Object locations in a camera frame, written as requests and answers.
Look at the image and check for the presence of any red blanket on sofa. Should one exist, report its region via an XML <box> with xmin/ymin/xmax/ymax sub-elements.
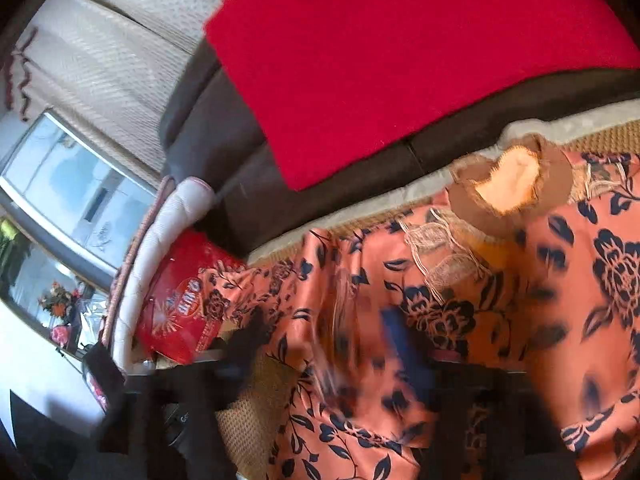
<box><xmin>205</xmin><ymin>0</ymin><xmax>639</xmax><ymax>191</ymax></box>

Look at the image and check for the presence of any beige dotted curtain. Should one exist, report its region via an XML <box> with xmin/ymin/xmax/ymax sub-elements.
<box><xmin>1</xmin><ymin>0</ymin><xmax>222</xmax><ymax>186</ymax></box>

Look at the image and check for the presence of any wooden display cabinet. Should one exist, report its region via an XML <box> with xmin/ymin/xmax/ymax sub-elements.
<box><xmin>1</xmin><ymin>216</ymin><xmax>107</xmax><ymax>360</ymax></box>

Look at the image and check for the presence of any dark brown leather sofa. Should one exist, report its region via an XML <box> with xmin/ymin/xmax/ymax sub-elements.
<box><xmin>158</xmin><ymin>41</ymin><xmax>639</xmax><ymax>256</ymax></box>

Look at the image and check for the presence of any artificial flower arrangement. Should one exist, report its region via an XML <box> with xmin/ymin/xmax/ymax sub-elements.
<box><xmin>38</xmin><ymin>281</ymin><xmax>80</xmax><ymax>320</ymax></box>

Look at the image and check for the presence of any maroon floral folded blanket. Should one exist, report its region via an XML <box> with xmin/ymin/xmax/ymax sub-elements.
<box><xmin>100</xmin><ymin>176</ymin><xmax>176</xmax><ymax>349</ymax></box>

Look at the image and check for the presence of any red gift box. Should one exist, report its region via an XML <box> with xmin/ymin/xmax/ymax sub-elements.
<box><xmin>136</xmin><ymin>228</ymin><xmax>242</xmax><ymax>365</ymax></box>

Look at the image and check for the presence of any white quilted folded blanket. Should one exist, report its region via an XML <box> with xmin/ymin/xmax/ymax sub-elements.
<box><xmin>107</xmin><ymin>177</ymin><xmax>215</xmax><ymax>373</ymax></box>

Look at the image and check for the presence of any orange black floral garment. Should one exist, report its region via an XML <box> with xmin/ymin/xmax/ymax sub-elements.
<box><xmin>200</xmin><ymin>134</ymin><xmax>639</xmax><ymax>479</ymax></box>

